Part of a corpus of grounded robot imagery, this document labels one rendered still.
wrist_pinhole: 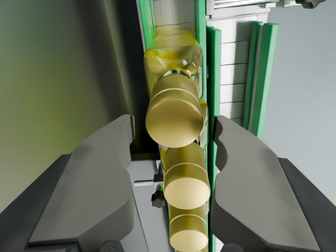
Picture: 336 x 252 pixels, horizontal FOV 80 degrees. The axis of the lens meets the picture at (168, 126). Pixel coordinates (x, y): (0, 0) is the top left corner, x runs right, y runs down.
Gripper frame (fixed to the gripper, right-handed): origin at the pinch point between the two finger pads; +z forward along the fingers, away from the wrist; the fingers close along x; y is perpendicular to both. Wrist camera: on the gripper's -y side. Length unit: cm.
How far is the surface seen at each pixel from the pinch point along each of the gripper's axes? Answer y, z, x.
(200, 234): 10.4, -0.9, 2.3
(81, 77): 1.5, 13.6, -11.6
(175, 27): -3.1, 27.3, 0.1
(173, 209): 10.5, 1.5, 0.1
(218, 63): 0.9, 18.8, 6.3
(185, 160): 4.0, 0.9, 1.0
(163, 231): 55, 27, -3
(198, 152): 4.3, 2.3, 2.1
